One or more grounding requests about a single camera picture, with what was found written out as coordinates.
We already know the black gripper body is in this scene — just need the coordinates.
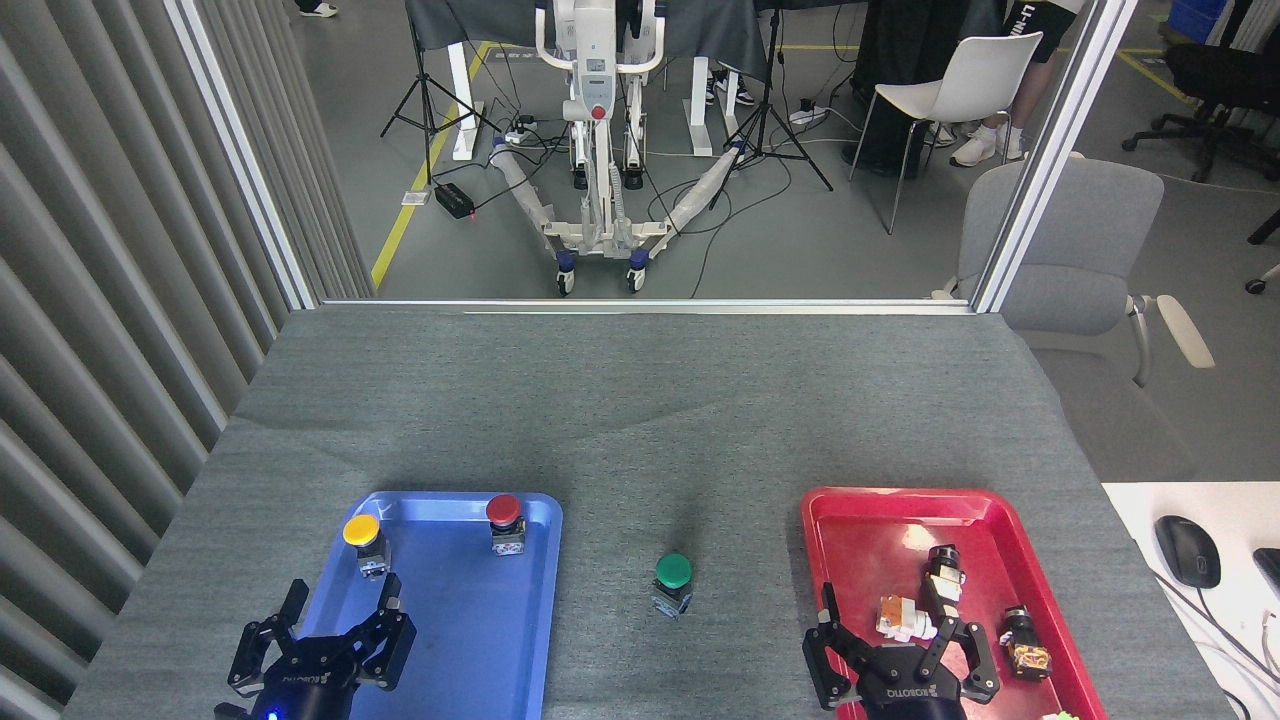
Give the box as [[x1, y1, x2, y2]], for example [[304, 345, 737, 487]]
[[855, 648, 967, 720], [213, 645, 361, 720]]

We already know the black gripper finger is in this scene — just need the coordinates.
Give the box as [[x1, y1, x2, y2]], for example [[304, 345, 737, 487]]
[[920, 615, 1001, 701], [343, 572, 418, 692], [228, 578, 310, 697], [802, 582, 873, 711]]

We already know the green push button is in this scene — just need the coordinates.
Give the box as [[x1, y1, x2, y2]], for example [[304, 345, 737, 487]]
[[652, 553, 694, 621]]

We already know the yellow push button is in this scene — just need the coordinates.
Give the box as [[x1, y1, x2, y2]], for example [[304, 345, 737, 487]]
[[342, 514, 391, 581]]

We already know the red push button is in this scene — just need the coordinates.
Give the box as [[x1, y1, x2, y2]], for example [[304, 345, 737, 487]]
[[485, 494, 528, 557]]

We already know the blue plastic tray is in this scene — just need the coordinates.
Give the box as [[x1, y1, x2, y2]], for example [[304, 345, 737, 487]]
[[268, 490, 564, 720]]

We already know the red plastic tray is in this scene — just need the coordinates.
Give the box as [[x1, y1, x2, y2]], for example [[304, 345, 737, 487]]
[[800, 487, 1109, 720]]

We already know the black computer mouse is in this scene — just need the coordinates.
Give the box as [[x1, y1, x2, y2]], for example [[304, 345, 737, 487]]
[[1153, 515, 1222, 589]]

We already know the white desk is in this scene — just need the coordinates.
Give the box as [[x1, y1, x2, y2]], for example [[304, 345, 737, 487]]
[[1100, 482, 1280, 720]]

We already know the grey table cloth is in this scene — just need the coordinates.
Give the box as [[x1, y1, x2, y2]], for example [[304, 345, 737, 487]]
[[60, 305, 1236, 720]]

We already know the grey slatted partition panel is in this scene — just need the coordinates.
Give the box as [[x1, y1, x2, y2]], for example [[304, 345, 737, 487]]
[[0, 0, 376, 720]]

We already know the grey office chair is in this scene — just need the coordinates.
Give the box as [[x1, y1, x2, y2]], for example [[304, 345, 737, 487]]
[[932, 155, 1216, 391]]

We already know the office chair base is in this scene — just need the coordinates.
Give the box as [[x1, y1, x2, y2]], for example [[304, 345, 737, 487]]
[[1245, 208, 1280, 296]]

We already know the black tripod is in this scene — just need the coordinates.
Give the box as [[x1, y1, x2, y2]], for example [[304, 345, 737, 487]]
[[380, 0, 501, 187], [710, 0, 834, 211]]

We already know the white plastic chair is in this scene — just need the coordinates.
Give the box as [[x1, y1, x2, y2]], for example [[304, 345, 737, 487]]
[[850, 32, 1044, 236]]

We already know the black draped cloth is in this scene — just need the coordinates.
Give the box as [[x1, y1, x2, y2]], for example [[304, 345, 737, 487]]
[[842, 0, 1006, 179]]

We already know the white wheeled stand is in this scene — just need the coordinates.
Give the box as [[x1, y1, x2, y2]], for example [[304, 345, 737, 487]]
[[490, 0, 746, 296]]

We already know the black office chair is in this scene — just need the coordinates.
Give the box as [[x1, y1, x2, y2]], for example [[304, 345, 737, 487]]
[[1122, 0, 1280, 184]]

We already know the table with dark cloth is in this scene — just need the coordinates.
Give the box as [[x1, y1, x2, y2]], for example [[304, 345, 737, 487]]
[[405, 0, 771, 161]]

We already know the blue bin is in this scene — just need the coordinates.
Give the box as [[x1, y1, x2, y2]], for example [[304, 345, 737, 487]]
[[1168, 0, 1229, 46]]

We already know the black switch with orange base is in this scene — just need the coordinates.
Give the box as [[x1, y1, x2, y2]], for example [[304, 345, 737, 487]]
[[1000, 605, 1053, 682]]

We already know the orange and white switch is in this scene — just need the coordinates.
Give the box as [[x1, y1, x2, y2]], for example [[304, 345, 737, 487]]
[[876, 595, 941, 643]]

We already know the black knob switch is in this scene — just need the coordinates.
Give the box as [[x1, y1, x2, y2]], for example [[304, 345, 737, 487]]
[[924, 545, 967, 621]]

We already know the silver frame rail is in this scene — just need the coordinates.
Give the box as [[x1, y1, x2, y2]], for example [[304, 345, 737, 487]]
[[320, 297, 976, 316]]

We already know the silver frame post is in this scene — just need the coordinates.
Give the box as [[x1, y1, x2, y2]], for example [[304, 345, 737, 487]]
[[970, 0, 1141, 313], [165, 0, 319, 311]]

